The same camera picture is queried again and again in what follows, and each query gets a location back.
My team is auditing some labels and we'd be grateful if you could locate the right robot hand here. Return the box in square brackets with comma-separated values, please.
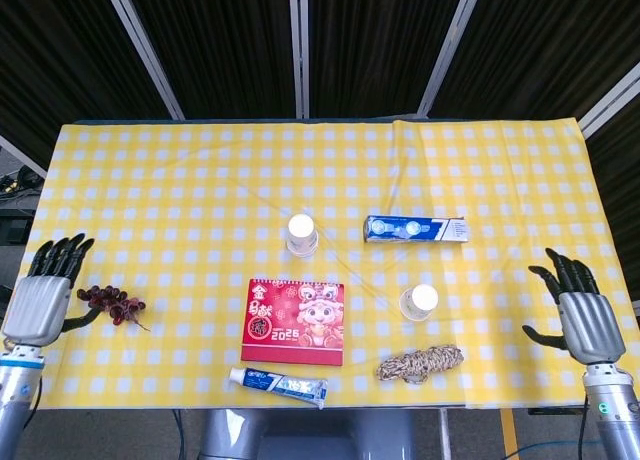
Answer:
[521, 247, 627, 366]

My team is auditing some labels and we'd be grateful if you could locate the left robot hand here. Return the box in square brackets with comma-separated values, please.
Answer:
[1, 232, 105, 349]

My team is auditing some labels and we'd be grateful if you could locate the dark red grape bunch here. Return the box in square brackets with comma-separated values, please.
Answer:
[76, 284, 151, 332]

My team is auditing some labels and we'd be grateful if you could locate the white table leg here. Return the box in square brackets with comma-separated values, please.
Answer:
[437, 408, 451, 460]

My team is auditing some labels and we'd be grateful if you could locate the blue white toothpaste box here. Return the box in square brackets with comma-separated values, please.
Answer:
[363, 215, 472, 244]

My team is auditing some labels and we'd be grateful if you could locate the yellow white checked tablecloth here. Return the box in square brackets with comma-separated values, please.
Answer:
[14, 119, 640, 411]

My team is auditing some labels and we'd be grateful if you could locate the blue white toothpaste tube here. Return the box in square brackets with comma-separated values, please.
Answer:
[228, 367, 329, 410]

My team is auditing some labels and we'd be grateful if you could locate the red desk calendar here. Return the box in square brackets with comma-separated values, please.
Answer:
[240, 278, 346, 367]

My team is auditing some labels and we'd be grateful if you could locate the grey robot torso base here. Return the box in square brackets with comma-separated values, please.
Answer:
[199, 408, 416, 460]

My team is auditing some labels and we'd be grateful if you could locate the black equipment with cables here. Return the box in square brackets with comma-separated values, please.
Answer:
[0, 163, 44, 246]

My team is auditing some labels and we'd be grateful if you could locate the white metal frame post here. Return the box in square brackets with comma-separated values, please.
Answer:
[578, 62, 640, 139]
[99, 0, 186, 120]
[0, 133, 49, 177]
[416, 0, 489, 117]
[288, 0, 311, 120]

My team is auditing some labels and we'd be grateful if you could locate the coiled beige rope bundle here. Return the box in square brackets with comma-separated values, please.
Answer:
[375, 344, 465, 385]

